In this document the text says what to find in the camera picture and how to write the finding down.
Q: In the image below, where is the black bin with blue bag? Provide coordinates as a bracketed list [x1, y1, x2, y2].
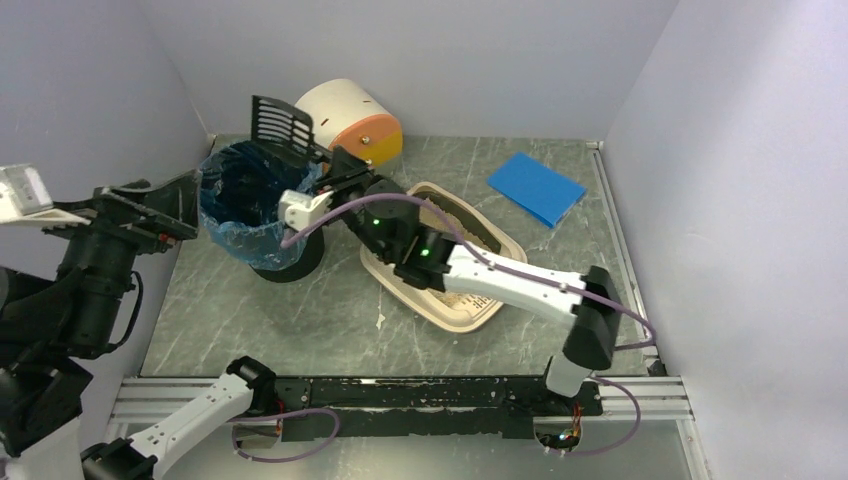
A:
[199, 140, 325, 283]

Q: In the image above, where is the black litter scoop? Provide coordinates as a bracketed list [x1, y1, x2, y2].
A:
[250, 95, 329, 168]

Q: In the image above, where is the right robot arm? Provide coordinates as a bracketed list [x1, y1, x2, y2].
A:
[319, 146, 622, 396]

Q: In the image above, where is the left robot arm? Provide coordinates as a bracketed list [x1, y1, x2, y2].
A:
[1, 164, 278, 479]

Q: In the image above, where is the beige litter box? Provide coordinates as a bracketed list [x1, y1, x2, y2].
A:
[358, 181, 529, 335]

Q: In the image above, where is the cylindrical mini drawer cabinet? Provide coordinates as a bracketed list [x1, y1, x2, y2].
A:
[295, 79, 403, 167]

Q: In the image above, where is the blue flat pad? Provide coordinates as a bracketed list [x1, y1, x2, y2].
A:
[487, 153, 587, 229]

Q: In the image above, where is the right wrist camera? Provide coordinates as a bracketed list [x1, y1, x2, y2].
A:
[277, 190, 333, 232]

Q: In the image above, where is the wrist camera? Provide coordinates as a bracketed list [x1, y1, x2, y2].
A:
[277, 190, 333, 232]
[1, 164, 91, 228]

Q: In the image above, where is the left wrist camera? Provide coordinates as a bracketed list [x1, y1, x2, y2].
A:
[1, 164, 91, 228]

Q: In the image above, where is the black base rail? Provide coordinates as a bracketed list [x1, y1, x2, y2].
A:
[246, 375, 602, 441]

